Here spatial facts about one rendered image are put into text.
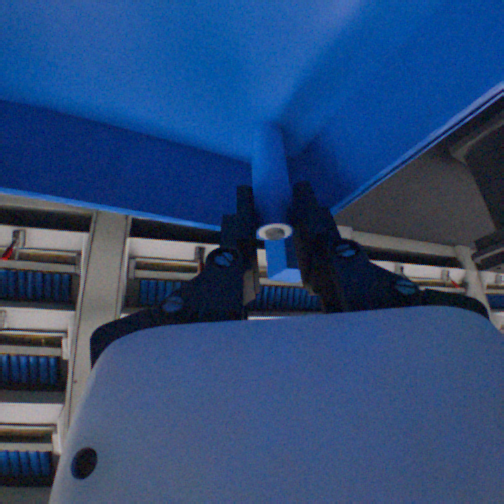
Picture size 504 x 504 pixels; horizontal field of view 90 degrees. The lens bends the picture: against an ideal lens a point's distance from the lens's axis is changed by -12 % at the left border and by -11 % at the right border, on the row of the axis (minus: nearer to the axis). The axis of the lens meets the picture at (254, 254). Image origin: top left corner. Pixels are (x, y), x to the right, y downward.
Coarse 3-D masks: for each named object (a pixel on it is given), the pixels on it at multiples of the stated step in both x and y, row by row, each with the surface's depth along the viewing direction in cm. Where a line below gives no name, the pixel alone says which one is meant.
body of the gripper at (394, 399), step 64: (256, 320) 6; (320, 320) 6; (384, 320) 6; (448, 320) 6; (128, 384) 5; (192, 384) 5; (256, 384) 5; (320, 384) 5; (384, 384) 5; (448, 384) 5; (64, 448) 5; (128, 448) 4; (192, 448) 4; (256, 448) 4; (320, 448) 4; (384, 448) 4; (448, 448) 4
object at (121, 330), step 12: (144, 312) 9; (108, 324) 8; (120, 324) 8; (132, 324) 8; (144, 324) 8; (156, 324) 8; (96, 336) 8; (108, 336) 8; (120, 336) 8; (96, 348) 8; (96, 360) 7
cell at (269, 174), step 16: (256, 128) 15; (272, 128) 15; (256, 144) 14; (272, 144) 14; (256, 160) 14; (272, 160) 14; (256, 176) 14; (272, 176) 13; (256, 192) 14; (272, 192) 13; (288, 192) 13; (256, 208) 13; (272, 208) 13; (288, 208) 13; (256, 224) 13; (272, 224) 13; (288, 224) 13; (272, 240) 14
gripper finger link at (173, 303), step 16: (240, 192) 12; (240, 208) 11; (224, 224) 11; (240, 224) 10; (224, 240) 11; (240, 240) 9; (256, 240) 10; (256, 256) 10; (256, 272) 11; (192, 288) 9; (256, 288) 11; (160, 304) 8; (176, 304) 8; (192, 304) 8; (160, 320) 8; (176, 320) 8; (192, 320) 8
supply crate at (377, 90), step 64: (0, 0) 8; (64, 0) 9; (128, 0) 9; (192, 0) 9; (256, 0) 9; (320, 0) 9; (384, 0) 9; (448, 0) 9; (0, 64) 10; (64, 64) 11; (128, 64) 11; (192, 64) 12; (256, 64) 12; (320, 64) 12; (384, 64) 12; (448, 64) 9; (0, 128) 11; (64, 128) 13; (128, 128) 15; (192, 128) 15; (320, 128) 15; (384, 128) 12; (448, 128) 9; (0, 192) 11; (64, 192) 12; (128, 192) 13; (192, 192) 15; (320, 192) 15
